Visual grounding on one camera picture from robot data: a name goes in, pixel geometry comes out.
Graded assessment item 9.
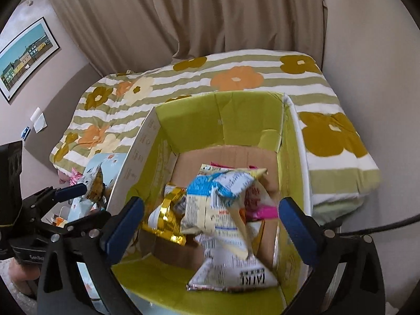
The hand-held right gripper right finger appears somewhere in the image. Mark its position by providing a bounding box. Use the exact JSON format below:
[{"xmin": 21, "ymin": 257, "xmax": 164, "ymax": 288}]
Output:
[{"xmin": 278, "ymin": 196, "xmax": 387, "ymax": 315}]

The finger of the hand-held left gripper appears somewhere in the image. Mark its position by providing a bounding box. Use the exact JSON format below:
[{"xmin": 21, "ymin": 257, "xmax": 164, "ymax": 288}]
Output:
[
  {"xmin": 22, "ymin": 183, "xmax": 88, "ymax": 211},
  {"xmin": 41, "ymin": 209, "xmax": 113, "ymax": 237}
]

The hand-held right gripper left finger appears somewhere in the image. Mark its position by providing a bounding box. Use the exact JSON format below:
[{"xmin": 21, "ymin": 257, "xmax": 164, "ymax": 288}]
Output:
[{"xmin": 37, "ymin": 196, "xmax": 145, "ymax": 315}]

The white gold snack packet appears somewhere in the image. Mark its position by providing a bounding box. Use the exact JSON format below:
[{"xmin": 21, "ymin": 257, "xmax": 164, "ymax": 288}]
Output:
[{"xmin": 80, "ymin": 164, "xmax": 109, "ymax": 202}]

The light blue daisy box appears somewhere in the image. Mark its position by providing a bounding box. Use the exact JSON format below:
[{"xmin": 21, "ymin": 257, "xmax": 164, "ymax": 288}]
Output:
[{"xmin": 66, "ymin": 153, "xmax": 128, "ymax": 306}]

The green cardboard box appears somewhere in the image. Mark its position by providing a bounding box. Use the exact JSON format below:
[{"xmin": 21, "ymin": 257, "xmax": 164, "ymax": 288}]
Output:
[{"xmin": 105, "ymin": 91, "xmax": 314, "ymax": 312}]

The person's left hand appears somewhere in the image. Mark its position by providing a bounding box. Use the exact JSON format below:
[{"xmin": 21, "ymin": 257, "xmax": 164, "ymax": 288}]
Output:
[{"xmin": 7, "ymin": 259, "xmax": 38, "ymax": 297}]

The pink wrapped candy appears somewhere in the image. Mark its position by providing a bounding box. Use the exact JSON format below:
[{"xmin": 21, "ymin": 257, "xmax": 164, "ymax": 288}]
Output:
[{"xmin": 58, "ymin": 167, "xmax": 82, "ymax": 184}]

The orange white snack packet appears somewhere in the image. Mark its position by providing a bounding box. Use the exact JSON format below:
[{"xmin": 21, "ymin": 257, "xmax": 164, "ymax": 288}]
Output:
[{"xmin": 49, "ymin": 213, "xmax": 69, "ymax": 228}]

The gold foil snack packet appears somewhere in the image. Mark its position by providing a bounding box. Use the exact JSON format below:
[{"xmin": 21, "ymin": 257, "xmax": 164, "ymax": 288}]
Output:
[{"xmin": 142, "ymin": 184, "xmax": 187, "ymax": 246}]

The pink snack packet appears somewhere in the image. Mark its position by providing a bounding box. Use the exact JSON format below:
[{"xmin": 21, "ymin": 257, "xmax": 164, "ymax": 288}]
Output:
[{"xmin": 243, "ymin": 184, "xmax": 279, "ymax": 220}]

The white black-print snack packet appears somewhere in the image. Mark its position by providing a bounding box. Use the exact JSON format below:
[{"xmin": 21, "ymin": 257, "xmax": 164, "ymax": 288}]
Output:
[{"xmin": 187, "ymin": 233, "xmax": 279, "ymax": 292}]

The blue cream snack packet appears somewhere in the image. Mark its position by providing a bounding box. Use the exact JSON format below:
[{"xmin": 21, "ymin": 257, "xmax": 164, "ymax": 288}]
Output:
[{"xmin": 180, "ymin": 163, "xmax": 273, "ymax": 260}]

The framed houses picture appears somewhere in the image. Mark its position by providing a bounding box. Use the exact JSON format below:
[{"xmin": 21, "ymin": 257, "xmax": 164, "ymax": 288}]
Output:
[{"xmin": 0, "ymin": 16, "xmax": 61, "ymax": 102}]

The striped floral blanket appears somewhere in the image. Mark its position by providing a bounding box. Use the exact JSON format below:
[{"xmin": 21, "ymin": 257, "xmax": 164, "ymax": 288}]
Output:
[{"xmin": 49, "ymin": 49, "xmax": 383, "ymax": 211}]

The beige curtain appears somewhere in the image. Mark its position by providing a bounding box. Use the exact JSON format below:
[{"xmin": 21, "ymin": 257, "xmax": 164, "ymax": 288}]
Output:
[{"xmin": 46, "ymin": 0, "xmax": 325, "ymax": 76}]

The black cable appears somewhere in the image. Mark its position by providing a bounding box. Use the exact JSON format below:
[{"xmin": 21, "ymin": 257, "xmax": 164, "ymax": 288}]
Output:
[{"xmin": 328, "ymin": 216, "xmax": 420, "ymax": 237}]

